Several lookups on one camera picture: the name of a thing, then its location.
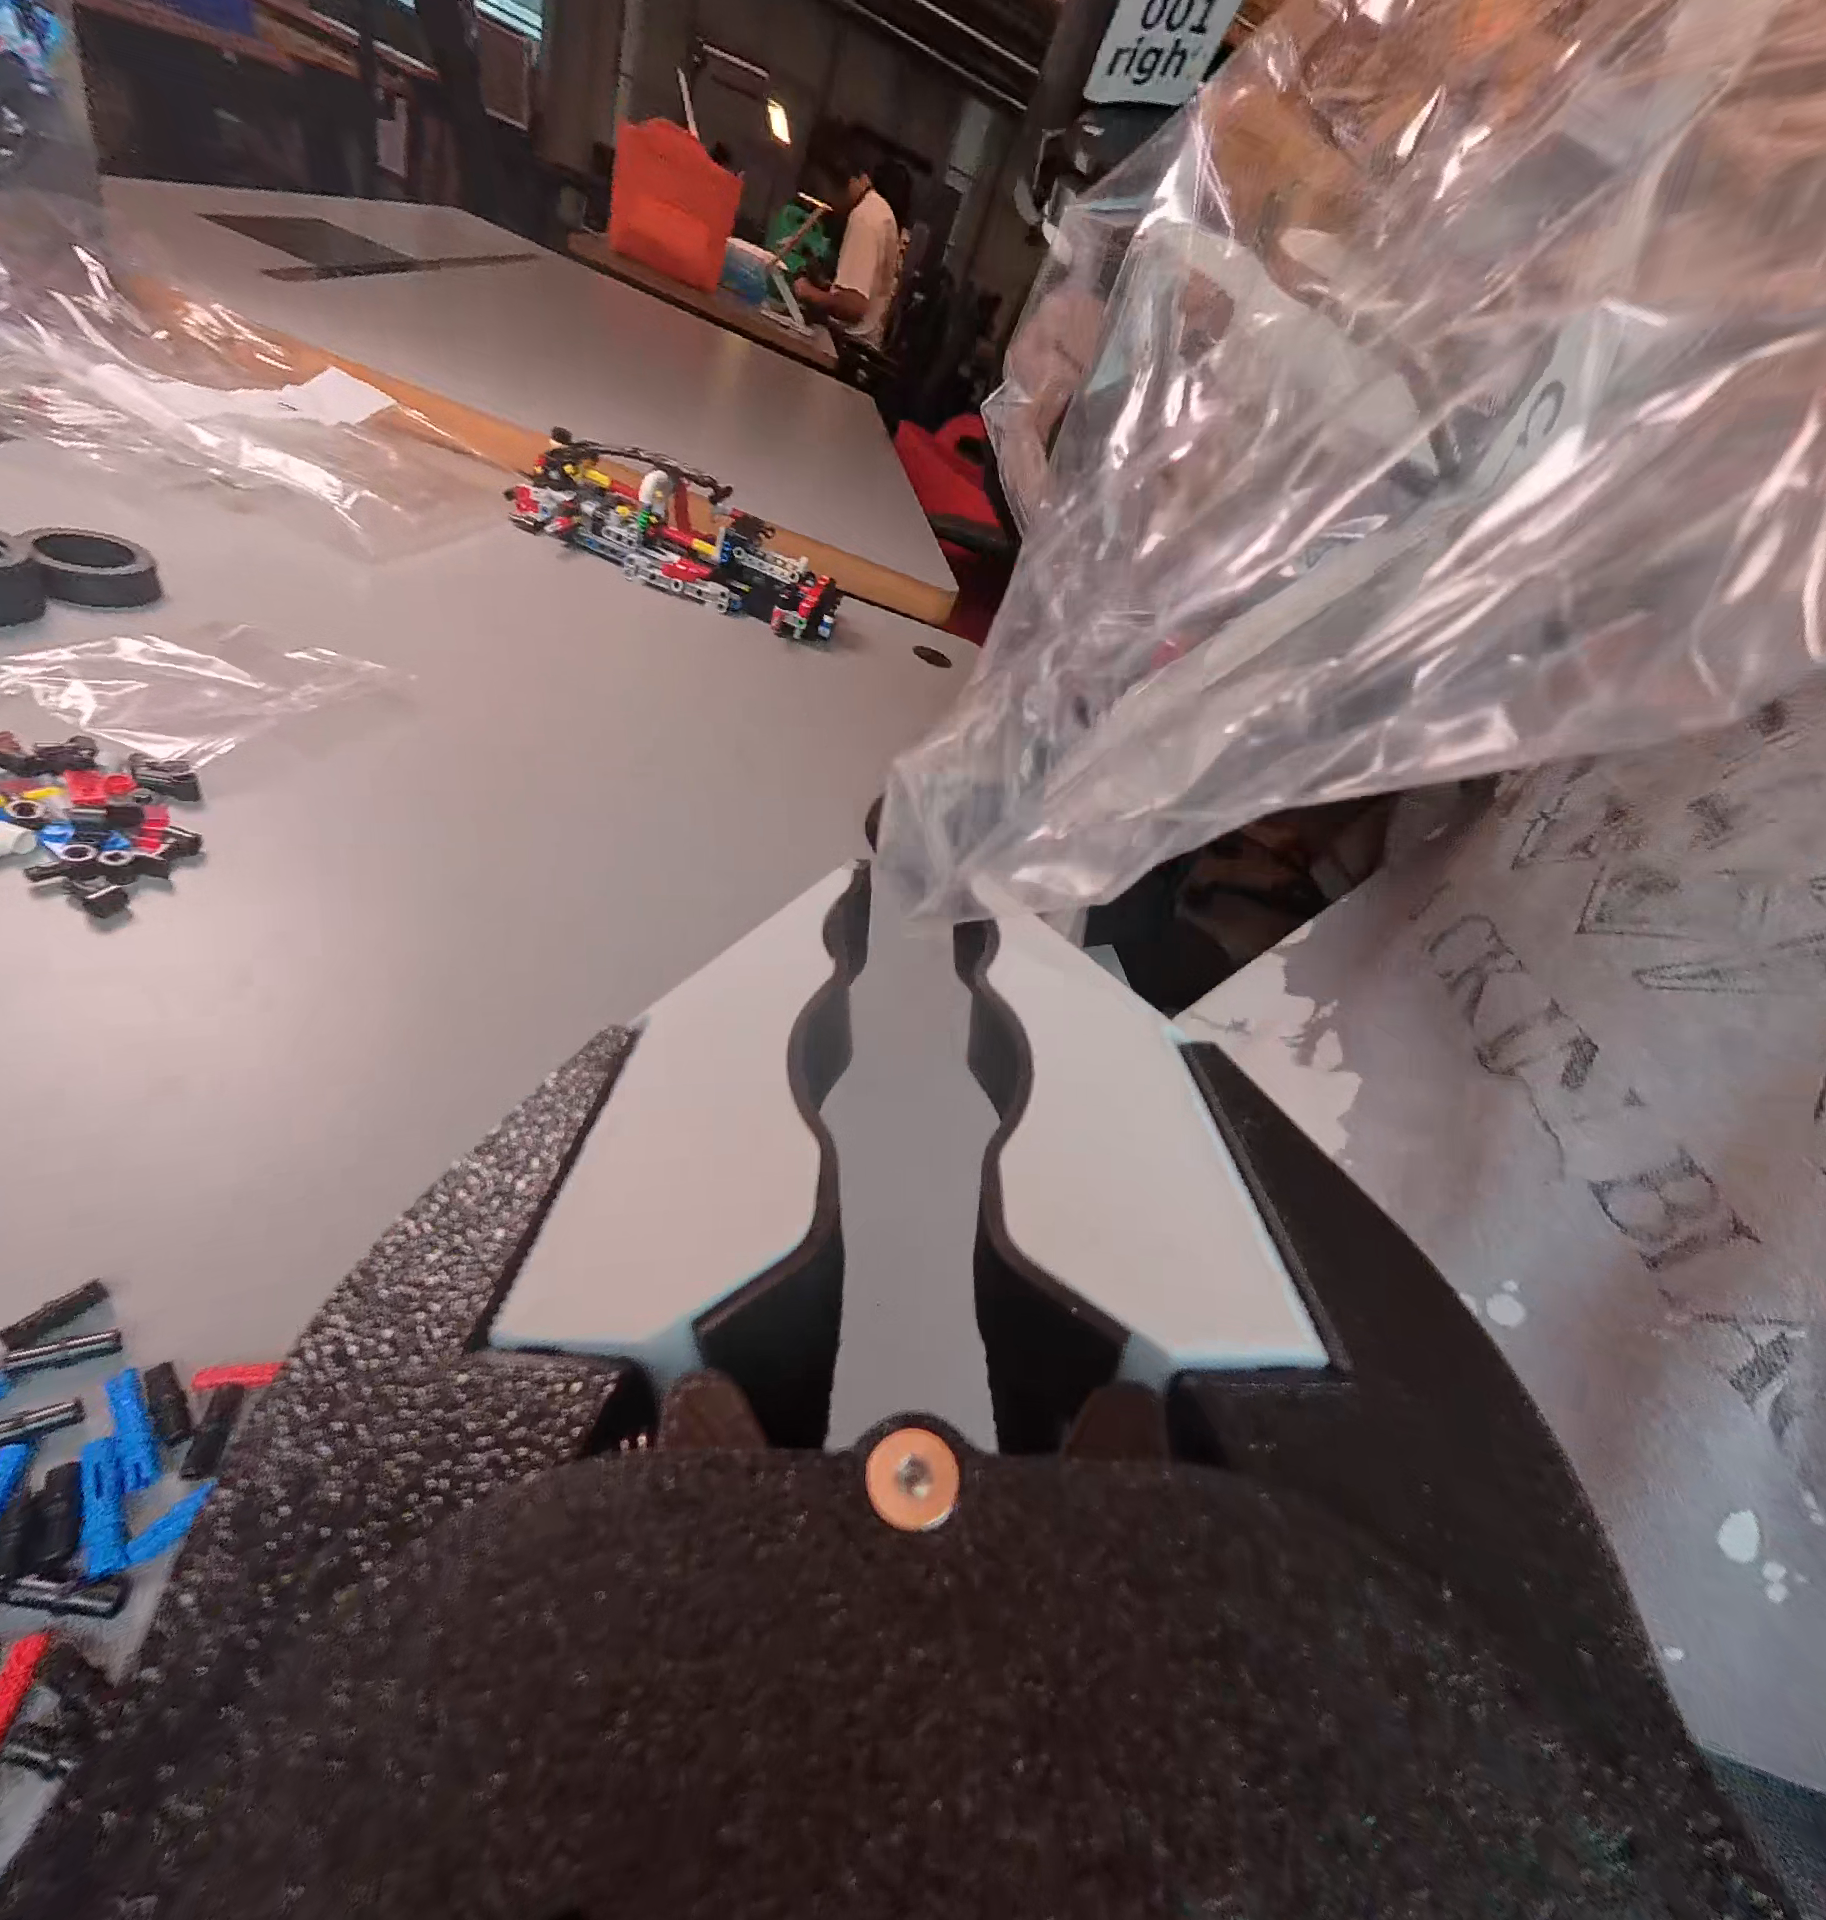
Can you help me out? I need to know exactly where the red chair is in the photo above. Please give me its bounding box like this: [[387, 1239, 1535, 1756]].
[[896, 414, 1021, 639]]

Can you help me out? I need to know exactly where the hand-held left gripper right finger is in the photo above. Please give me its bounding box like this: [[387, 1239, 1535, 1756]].
[[952, 911, 1332, 1459]]

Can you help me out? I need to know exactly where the pile of blue black pins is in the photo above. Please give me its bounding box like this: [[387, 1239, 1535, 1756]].
[[0, 1278, 286, 1879]]

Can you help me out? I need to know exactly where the orange bag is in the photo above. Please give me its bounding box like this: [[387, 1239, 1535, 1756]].
[[605, 119, 747, 294]]

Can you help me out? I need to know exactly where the grey table with wooden edge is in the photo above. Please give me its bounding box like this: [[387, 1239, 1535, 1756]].
[[95, 178, 960, 631]]

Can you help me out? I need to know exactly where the person's grey printed shirt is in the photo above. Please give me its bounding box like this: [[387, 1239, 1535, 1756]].
[[1175, 659, 1826, 1817]]

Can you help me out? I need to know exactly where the black table cable cover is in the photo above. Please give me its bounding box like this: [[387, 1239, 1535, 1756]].
[[201, 211, 542, 282]]

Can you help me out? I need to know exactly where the crumpled clear plastic bag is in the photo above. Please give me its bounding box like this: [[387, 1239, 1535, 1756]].
[[0, 195, 542, 556]]

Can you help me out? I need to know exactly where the toy brick car assembly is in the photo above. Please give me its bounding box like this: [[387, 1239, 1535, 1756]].
[[505, 430, 847, 649]]

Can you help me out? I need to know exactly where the pile of small mixed bricks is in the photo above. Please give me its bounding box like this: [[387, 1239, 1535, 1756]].
[[0, 725, 206, 921]]

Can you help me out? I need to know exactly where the grey desk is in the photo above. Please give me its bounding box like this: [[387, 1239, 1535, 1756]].
[[0, 382, 990, 1920]]

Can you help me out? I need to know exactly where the small clear plastic bag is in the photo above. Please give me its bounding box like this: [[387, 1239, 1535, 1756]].
[[0, 623, 413, 766]]

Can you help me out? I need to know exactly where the white paper slip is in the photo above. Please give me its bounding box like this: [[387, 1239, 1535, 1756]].
[[263, 369, 398, 430]]

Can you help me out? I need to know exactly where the large clear plastic bag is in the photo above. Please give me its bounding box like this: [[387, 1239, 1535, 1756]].
[[885, 0, 1826, 932]]

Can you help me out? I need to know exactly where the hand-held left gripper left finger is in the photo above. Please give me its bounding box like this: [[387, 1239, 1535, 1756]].
[[479, 861, 877, 1457]]

